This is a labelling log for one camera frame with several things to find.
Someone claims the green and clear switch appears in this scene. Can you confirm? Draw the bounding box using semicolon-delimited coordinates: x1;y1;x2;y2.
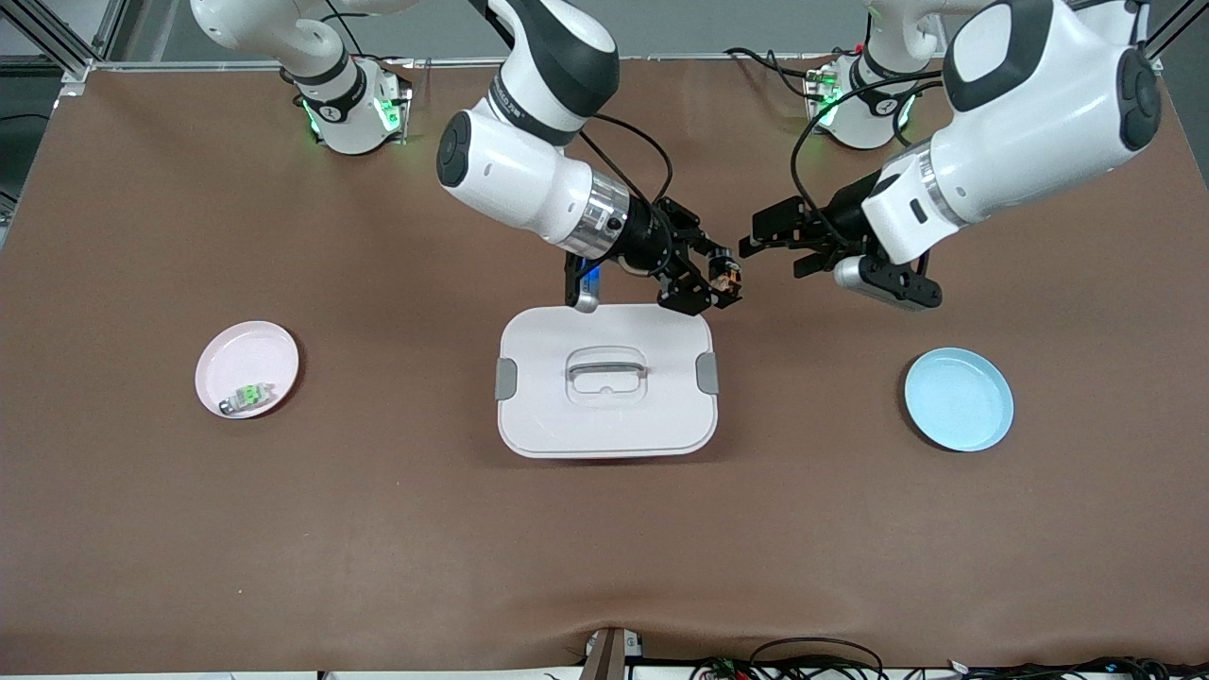
218;382;278;417

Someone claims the grey table edge bracket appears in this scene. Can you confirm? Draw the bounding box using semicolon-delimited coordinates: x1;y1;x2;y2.
581;626;645;680

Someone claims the black looped cable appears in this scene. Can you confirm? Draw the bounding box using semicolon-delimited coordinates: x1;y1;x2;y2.
749;637;885;680

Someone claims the light blue round plate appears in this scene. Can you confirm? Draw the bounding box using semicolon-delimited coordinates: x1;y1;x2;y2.
904;347;1015;453

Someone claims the pink round plate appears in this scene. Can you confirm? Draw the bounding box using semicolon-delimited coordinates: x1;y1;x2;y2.
195;320;301;420

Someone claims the black cable bundle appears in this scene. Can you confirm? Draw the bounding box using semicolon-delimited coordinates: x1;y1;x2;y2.
945;655;1209;680

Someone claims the aluminium frame profile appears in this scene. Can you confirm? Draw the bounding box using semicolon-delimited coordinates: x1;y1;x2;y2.
0;0;126;88
1138;0;1209;77

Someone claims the black arm base cable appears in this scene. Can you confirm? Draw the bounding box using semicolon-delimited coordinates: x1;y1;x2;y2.
724;45;827;103
321;0;417;94

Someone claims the metal table edge rail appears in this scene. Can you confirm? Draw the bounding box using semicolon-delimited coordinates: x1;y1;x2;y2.
90;52;1144;73

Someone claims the white lidded storage box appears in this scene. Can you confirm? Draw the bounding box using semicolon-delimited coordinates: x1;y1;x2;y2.
495;303;721;460

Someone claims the brown table mat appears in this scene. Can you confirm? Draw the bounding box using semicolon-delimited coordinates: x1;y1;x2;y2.
0;55;1209;676

